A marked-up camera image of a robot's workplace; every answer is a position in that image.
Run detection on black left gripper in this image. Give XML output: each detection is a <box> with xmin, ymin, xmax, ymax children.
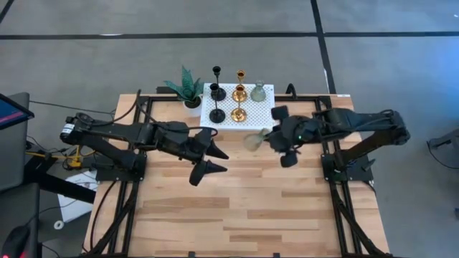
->
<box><xmin>149</xmin><ymin>120</ymin><xmax>230</xmax><ymax>187</ymax></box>

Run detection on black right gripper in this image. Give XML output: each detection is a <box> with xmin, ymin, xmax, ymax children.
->
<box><xmin>268</xmin><ymin>105</ymin><xmax>323</xmax><ymax>168</ymax></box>

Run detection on green ribbed glass candle holder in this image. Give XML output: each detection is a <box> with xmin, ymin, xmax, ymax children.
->
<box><xmin>250</xmin><ymin>80</ymin><xmax>267</xmax><ymax>103</ymax></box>
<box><xmin>242</xmin><ymin>128</ymin><xmax>270</xmax><ymax>153</ymax></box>

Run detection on tall black candlestick holder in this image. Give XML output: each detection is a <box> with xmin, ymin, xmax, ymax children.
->
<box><xmin>210</xmin><ymin>65</ymin><xmax>227</xmax><ymax>102</ymax></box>
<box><xmin>209</xmin><ymin>82</ymin><xmax>227</xmax><ymax>124</ymax></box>

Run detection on tall gold candlestick holder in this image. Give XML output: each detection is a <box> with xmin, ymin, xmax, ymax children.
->
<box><xmin>230</xmin><ymin>84</ymin><xmax>248</xmax><ymax>123</ymax></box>
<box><xmin>232</xmin><ymin>70</ymin><xmax>249</xmax><ymax>103</ymax></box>

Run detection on white perforated metal shelf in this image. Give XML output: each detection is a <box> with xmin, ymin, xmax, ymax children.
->
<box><xmin>199</xmin><ymin>82</ymin><xmax>277</xmax><ymax>133</ymax></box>

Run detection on white plant pot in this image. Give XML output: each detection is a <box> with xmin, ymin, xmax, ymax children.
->
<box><xmin>182</xmin><ymin>96</ymin><xmax>203</xmax><ymax>118</ymax></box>

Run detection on green artificial plant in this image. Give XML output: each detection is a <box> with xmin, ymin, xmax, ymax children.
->
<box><xmin>164</xmin><ymin>65</ymin><xmax>205</xmax><ymax>104</ymax></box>

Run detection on yellow clamp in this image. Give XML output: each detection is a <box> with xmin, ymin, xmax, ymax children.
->
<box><xmin>67</xmin><ymin>146</ymin><xmax>85</xmax><ymax>169</ymax></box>

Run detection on white paper sheets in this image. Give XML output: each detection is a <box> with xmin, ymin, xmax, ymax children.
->
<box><xmin>57</xmin><ymin>170</ymin><xmax>98</xmax><ymax>224</ymax></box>

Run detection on black desk leg bar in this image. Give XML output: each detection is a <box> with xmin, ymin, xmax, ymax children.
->
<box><xmin>24</xmin><ymin>153</ymin><xmax>97</xmax><ymax>204</ymax></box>

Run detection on grey chair base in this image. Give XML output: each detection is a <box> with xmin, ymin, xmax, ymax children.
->
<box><xmin>428</xmin><ymin>128</ymin><xmax>459</xmax><ymax>150</ymax></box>

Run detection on computer monitor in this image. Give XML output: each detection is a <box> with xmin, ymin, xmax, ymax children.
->
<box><xmin>0</xmin><ymin>92</ymin><xmax>35</xmax><ymax>132</ymax></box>

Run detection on black computer mouse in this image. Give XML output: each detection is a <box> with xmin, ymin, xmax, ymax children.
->
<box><xmin>1</xmin><ymin>224</ymin><xmax>32</xmax><ymax>258</ymax></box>

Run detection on black aluminium table frame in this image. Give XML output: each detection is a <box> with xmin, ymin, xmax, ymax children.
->
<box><xmin>84</xmin><ymin>95</ymin><xmax>394</xmax><ymax>258</ymax></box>

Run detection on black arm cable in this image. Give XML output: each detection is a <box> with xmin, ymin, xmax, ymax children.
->
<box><xmin>107</xmin><ymin>89</ymin><xmax>143</xmax><ymax>123</ymax></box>

